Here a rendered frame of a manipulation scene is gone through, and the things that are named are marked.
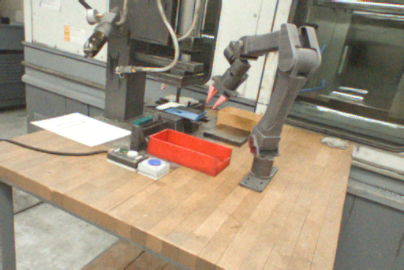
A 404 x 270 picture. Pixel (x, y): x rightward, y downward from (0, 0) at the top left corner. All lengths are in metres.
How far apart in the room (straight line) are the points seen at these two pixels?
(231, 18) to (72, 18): 1.22
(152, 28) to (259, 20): 0.71
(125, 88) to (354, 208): 1.23
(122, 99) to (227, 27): 0.77
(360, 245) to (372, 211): 0.20
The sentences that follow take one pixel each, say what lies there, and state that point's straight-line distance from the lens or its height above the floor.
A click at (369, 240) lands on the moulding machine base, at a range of 1.90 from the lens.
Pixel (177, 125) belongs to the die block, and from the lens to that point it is 1.22.
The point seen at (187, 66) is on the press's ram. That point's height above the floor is 1.17.
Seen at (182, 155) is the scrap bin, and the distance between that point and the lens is 1.03.
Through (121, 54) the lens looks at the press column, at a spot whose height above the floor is 1.17.
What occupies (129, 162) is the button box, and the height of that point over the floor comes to 0.92.
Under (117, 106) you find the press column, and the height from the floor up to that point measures 0.95.
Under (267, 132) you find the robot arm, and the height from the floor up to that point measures 1.06.
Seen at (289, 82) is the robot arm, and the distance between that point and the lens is 0.91.
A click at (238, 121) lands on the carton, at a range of 1.45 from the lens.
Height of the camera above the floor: 1.34
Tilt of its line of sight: 20 degrees down
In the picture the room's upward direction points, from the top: 9 degrees clockwise
